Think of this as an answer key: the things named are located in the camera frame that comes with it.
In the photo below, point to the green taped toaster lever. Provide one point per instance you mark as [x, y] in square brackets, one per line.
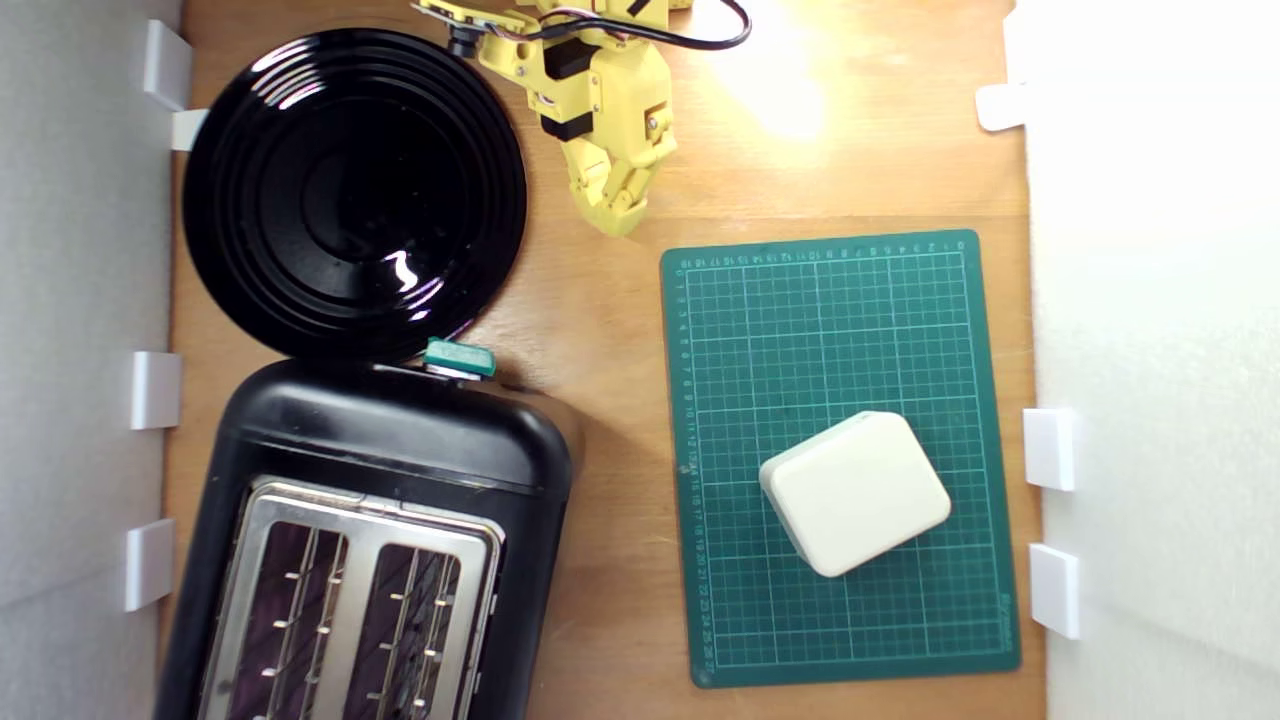
[460, 357]

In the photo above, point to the black two-slot toaster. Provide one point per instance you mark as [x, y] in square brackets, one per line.
[400, 440]

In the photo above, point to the green cutting mat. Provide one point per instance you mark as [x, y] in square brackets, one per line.
[800, 330]

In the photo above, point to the black ridged plate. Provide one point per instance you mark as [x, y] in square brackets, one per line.
[350, 200]

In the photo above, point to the white rounded block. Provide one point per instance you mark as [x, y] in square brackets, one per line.
[855, 495]

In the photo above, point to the yellow wrist camera mount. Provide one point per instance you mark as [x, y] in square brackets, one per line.
[480, 20]

